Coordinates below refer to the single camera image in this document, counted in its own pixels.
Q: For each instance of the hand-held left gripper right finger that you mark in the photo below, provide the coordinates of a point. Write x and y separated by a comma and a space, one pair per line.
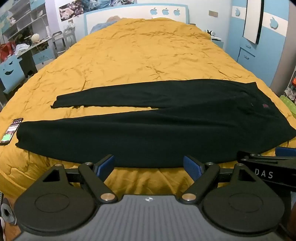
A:
192, 166

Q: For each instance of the black smartphone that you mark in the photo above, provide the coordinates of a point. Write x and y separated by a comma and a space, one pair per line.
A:
11, 132

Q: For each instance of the grey shoe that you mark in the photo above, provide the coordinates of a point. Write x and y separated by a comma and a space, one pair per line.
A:
8, 212

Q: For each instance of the round white ball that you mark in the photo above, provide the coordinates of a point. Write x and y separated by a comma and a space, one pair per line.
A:
35, 38

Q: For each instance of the white and blue headboard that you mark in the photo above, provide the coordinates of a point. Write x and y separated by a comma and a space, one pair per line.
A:
138, 11

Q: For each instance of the white panel with black edge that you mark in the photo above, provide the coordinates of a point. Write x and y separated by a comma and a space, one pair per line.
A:
252, 18

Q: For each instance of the blue wardrobe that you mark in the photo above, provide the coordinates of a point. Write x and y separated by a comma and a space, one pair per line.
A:
272, 46

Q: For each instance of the white bookshelf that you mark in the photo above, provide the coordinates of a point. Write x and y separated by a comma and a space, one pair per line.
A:
20, 16

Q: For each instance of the yellow quilted blanket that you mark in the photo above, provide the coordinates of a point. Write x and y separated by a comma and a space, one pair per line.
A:
143, 53

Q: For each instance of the white plastic bag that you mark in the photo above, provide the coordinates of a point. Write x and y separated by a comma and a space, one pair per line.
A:
22, 48

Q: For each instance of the wall poster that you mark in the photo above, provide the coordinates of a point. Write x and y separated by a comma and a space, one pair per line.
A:
76, 9

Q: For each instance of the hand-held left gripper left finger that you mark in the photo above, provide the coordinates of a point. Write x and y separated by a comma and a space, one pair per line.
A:
107, 165

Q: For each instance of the blue pillow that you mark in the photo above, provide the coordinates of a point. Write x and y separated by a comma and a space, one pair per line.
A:
101, 25

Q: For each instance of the green dotted cloth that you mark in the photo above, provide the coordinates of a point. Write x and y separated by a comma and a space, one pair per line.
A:
289, 104

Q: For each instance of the blue desk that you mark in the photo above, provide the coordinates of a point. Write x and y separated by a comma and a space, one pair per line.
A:
11, 69

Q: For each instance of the red bag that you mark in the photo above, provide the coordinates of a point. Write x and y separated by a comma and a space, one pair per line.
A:
6, 51

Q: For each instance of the brown wall socket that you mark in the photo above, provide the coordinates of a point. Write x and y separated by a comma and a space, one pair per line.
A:
213, 13

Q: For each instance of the grey chair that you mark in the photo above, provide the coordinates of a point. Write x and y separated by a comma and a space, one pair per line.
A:
63, 39

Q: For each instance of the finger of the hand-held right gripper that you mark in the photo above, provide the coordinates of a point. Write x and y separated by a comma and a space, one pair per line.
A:
286, 151

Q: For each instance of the black and white striped item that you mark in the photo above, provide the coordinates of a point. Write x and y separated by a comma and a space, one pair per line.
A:
210, 32

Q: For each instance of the black pants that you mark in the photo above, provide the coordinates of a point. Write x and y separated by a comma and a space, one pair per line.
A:
161, 129

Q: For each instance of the blue nightstand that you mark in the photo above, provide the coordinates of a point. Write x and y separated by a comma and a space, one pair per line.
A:
218, 42

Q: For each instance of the rack with orange items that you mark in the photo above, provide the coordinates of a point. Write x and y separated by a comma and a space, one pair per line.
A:
291, 89

